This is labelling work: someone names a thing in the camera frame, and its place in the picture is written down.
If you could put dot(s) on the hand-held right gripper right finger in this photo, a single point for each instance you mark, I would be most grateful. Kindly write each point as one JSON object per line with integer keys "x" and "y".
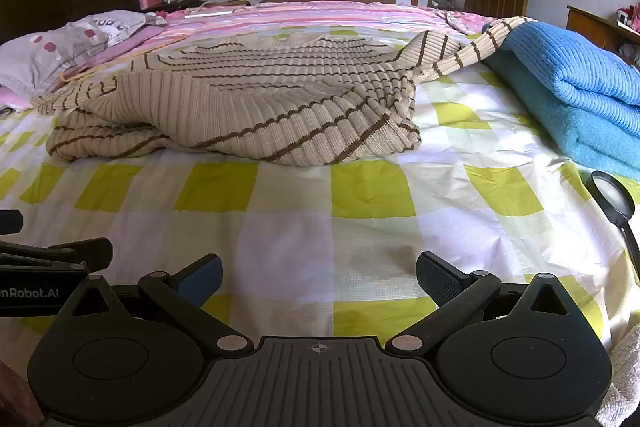
{"x": 440, "y": 279}

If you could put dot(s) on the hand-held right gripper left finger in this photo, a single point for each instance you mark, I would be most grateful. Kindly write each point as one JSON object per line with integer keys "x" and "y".
{"x": 202, "y": 281}

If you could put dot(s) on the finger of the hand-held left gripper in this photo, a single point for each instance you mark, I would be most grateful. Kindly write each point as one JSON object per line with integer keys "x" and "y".
{"x": 10, "y": 222}
{"x": 95, "y": 253}

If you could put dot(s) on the beige brown-striped knit sweater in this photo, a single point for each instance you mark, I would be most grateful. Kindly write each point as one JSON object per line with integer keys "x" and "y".
{"x": 275, "y": 107}

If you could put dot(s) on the yellow white checkered bed sheet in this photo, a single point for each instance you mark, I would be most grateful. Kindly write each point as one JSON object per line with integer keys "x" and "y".
{"x": 300, "y": 232}

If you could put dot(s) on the grey pink-dotted pillow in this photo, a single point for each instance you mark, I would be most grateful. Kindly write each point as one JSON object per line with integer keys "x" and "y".
{"x": 45, "y": 52}

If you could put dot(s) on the black magnifying glass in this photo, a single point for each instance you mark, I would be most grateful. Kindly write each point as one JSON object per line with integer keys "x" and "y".
{"x": 631, "y": 242}

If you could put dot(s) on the teal folded cloth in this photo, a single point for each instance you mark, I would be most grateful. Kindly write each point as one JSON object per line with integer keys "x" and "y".
{"x": 575, "y": 132}

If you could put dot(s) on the pink pillow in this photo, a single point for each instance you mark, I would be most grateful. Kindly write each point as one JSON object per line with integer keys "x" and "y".
{"x": 125, "y": 47}

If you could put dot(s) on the white towel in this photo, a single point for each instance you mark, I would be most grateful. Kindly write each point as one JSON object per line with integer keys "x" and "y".
{"x": 625, "y": 382}

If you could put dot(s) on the grey printed pillow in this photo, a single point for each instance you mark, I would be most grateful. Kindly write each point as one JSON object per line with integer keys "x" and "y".
{"x": 115, "y": 23}

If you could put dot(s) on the blue knit folded sweater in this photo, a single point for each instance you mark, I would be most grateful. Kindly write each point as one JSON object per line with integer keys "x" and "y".
{"x": 575, "y": 62}

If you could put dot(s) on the dark nightstand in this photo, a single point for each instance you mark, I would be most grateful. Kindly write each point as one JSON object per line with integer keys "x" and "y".
{"x": 180, "y": 3}

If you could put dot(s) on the white flat stick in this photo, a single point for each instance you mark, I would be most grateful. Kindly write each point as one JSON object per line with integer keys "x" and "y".
{"x": 210, "y": 12}

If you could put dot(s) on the pink striped quilt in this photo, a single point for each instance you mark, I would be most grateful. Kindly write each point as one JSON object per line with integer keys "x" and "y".
{"x": 300, "y": 14}

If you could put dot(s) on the wooden side cabinet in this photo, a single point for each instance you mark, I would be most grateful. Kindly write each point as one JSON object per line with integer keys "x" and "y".
{"x": 590, "y": 24}

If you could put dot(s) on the pink red cloth pile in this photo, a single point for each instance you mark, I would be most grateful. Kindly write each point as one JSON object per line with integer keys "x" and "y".
{"x": 630, "y": 17}

